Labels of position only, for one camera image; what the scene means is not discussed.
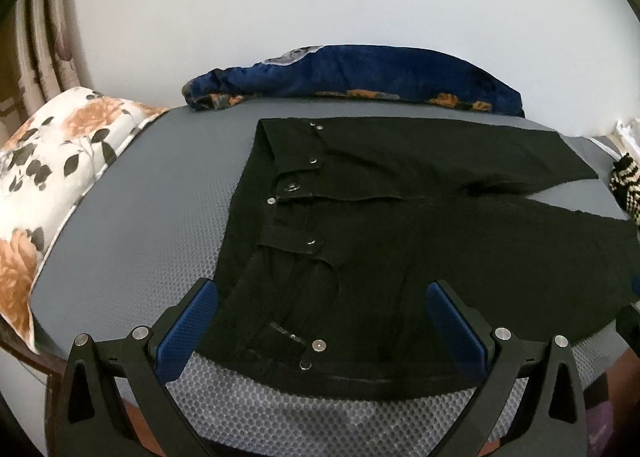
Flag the black pants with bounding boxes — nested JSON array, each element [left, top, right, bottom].
[[198, 118, 639, 399]]

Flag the grey mesh mattress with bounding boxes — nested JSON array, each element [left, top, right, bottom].
[[29, 97, 633, 453]]

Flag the black white striped cloth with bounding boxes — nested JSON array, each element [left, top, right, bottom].
[[608, 154, 640, 227]]

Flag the white floral pillow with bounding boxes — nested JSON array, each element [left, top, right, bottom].
[[1, 86, 167, 353]]

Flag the white patterned cloth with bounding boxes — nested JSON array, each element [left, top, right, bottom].
[[613, 118, 640, 157]]

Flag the beige curtain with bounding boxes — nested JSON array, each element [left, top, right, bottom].
[[1, 0, 80, 140]]

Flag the blue floral blanket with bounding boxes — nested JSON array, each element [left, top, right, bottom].
[[182, 45, 525, 118]]

